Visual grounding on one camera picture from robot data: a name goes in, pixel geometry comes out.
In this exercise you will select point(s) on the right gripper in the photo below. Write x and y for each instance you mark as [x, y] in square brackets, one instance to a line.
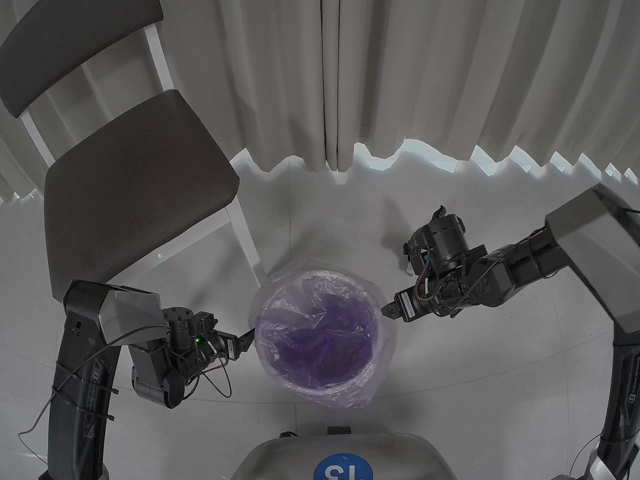
[407, 304]

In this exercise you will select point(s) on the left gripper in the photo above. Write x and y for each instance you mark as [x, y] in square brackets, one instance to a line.
[231, 349]

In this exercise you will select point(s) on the clear printed wrapper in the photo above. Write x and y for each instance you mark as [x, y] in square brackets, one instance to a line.
[410, 267]

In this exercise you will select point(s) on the purple plastic bag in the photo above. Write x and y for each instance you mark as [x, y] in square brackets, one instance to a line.
[320, 348]

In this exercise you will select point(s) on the black plastic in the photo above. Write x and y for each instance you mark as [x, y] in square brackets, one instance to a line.
[439, 213]

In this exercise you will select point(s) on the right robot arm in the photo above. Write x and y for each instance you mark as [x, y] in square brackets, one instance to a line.
[590, 248]

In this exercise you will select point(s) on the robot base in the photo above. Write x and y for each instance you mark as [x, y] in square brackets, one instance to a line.
[300, 463]

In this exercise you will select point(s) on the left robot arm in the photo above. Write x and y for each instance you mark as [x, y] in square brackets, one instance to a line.
[80, 368]

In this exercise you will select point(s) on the white trash bin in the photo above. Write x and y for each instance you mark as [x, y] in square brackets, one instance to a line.
[310, 288]

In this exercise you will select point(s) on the white chair with grey seat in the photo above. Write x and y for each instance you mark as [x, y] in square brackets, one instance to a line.
[135, 178]

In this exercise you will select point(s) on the white curtain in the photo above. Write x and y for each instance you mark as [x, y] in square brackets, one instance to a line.
[250, 68]
[475, 68]

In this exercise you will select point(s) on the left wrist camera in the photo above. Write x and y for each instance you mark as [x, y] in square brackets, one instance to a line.
[206, 322]

